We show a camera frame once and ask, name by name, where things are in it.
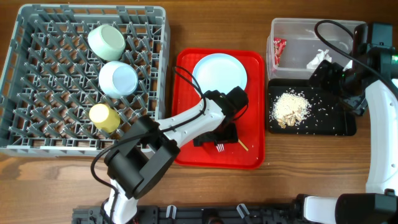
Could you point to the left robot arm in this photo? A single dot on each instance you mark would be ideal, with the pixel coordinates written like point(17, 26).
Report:
point(137, 162)

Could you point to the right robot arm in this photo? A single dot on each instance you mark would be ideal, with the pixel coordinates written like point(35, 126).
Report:
point(373, 76)

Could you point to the clear plastic bin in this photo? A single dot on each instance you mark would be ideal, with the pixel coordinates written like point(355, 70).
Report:
point(302, 45)

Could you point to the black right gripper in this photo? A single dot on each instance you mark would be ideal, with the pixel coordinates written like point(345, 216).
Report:
point(328, 83)

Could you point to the red snack wrapper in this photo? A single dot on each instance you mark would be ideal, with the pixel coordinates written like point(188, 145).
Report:
point(279, 46)

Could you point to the black tray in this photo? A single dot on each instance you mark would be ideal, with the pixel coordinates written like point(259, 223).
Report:
point(325, 115)

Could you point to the white tissue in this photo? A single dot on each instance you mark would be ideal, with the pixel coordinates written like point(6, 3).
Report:
point(320, 56)

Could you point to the white plastic fork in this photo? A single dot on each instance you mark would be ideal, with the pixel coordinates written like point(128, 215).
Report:
point(220, 147)

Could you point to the red plastic tray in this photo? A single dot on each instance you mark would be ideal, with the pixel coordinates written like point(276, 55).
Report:
point(250, 127)

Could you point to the green bowl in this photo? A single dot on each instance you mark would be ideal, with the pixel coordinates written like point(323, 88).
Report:
point(107, 42)

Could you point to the light blue plate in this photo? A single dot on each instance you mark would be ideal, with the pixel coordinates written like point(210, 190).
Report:
point(221, 72)

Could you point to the light blue bowl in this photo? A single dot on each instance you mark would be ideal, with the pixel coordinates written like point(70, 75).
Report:
point(117, 79)

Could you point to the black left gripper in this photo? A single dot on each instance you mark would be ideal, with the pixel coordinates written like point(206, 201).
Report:
point(231, 137)

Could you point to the yellow cup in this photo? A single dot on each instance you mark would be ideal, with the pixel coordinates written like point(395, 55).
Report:
point(104, 117)

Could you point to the rice and food scraps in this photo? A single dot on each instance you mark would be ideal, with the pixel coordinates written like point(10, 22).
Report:
point(290, 108)

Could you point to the wooden chopstick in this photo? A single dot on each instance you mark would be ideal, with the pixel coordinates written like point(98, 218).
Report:
point(243, 145)

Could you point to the grey dishwasher rack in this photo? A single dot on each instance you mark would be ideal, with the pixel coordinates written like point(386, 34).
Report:
point(50, 78)

